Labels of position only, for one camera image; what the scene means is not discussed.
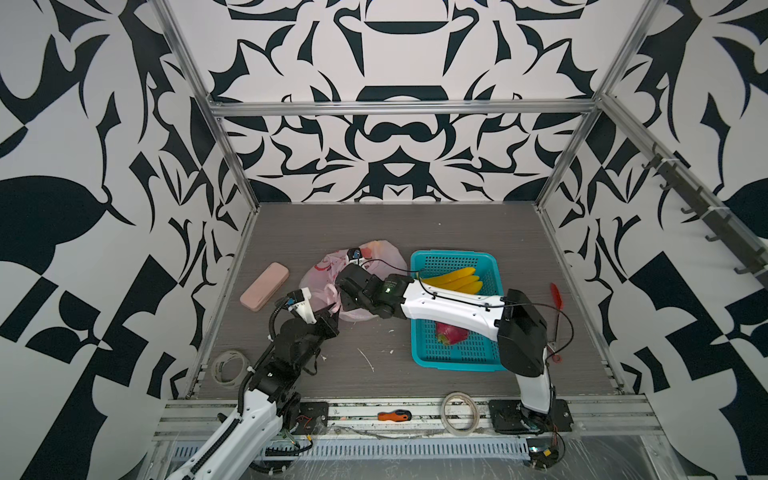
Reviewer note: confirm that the pink plastic bag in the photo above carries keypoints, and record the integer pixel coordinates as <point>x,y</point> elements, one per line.
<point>328,279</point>

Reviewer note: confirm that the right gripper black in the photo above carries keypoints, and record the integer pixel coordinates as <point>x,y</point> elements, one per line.
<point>347,302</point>

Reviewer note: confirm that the tape roll left side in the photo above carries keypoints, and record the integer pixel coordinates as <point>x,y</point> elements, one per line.
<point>230,368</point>

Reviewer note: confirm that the clear tape roll front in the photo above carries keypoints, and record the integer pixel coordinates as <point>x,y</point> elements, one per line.
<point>459,414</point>

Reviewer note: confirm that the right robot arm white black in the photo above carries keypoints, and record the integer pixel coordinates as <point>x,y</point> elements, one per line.
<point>510,320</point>

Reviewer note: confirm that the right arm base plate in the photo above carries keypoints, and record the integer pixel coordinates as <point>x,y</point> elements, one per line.
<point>510,417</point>

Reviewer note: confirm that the white cable duct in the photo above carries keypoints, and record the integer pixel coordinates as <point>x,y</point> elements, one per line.
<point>403,449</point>

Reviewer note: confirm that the yellow banana bunch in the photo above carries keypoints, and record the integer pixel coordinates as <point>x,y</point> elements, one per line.
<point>463,281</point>

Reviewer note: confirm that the red dragon fruit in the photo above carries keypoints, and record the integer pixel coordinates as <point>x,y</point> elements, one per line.
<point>449,335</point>

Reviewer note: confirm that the orange handled screwdriver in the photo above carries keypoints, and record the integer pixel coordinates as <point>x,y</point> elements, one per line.
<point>399,415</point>

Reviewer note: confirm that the teal plastic basket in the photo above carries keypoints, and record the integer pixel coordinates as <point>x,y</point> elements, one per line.
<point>475,354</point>

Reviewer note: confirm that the pink case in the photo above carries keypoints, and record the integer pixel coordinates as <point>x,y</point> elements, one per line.
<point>259,292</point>

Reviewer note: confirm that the green circuit board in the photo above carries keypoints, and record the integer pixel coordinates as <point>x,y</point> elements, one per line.
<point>544,453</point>

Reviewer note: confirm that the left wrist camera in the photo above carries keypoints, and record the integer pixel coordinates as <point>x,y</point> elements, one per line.
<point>298,303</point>

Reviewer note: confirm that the black hook rack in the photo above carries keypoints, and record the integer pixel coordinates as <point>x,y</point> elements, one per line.
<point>701,204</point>

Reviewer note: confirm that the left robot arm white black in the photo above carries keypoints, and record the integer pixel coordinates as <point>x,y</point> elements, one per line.
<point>267,400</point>

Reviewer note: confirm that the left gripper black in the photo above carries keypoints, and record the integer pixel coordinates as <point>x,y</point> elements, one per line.
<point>326,324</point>

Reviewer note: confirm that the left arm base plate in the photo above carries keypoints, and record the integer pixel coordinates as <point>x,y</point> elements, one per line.
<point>309,418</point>

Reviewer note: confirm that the red kitchen tongs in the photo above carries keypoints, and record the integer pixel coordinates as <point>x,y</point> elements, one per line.
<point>555,329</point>

